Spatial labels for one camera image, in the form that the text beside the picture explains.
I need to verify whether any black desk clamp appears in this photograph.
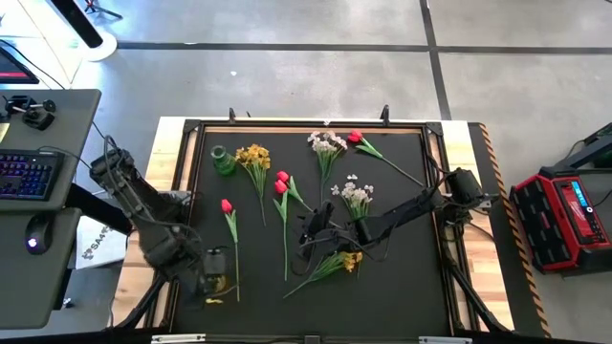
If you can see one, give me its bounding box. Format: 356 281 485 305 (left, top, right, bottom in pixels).
2 94 58 132

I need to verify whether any black tripod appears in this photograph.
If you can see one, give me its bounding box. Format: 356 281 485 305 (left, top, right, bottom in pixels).
81 0 124 21

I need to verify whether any white round stand base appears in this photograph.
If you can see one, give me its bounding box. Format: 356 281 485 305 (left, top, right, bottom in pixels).
71 28 119 63

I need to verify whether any black screen with red stripe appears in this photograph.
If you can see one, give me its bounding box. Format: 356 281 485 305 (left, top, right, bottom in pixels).
0 39 41 86

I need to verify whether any white metal bracket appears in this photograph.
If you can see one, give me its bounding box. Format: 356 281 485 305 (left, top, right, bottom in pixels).
150 333 208 344
418 335 473 344

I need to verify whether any black table mat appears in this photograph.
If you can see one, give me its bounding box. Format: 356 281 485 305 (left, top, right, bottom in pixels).
189 126 453 335

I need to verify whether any black stand post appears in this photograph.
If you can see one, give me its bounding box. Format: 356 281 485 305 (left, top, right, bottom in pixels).
49 0 104 50

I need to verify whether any black computer mouse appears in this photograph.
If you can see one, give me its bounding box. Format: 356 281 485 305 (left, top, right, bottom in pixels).
24 213 55 256

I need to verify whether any hazard striped black edge strip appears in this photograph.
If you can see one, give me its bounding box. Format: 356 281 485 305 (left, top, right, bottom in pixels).
468 121 553 338

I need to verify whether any green glass vase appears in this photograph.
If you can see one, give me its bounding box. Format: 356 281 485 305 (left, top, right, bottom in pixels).
210 144 237 177

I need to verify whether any backlit black keyboard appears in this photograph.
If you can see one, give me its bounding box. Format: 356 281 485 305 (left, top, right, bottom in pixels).
0 148 66 203

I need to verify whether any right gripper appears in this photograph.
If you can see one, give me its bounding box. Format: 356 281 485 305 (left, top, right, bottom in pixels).
298 201 358 259

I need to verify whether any yellow artificial flower bunch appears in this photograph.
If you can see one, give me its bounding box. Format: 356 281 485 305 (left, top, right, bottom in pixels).
234 142 273 227
282 250 364 300

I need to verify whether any red and black power box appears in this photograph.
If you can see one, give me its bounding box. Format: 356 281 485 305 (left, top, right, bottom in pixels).
508 164 612 277

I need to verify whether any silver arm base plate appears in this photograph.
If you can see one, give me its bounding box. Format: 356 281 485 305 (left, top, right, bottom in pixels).
475 193 501 210

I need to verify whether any white artificial flower bunch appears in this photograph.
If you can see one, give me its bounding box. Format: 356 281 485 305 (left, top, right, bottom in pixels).
330 173 375 281
307 131 349 204

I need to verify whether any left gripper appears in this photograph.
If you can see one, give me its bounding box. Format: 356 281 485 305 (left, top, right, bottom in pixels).
203 246 231 306

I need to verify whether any grey desk top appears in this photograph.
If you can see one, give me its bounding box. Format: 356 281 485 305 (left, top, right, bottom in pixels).
0 88 103 214
0 206 83 331

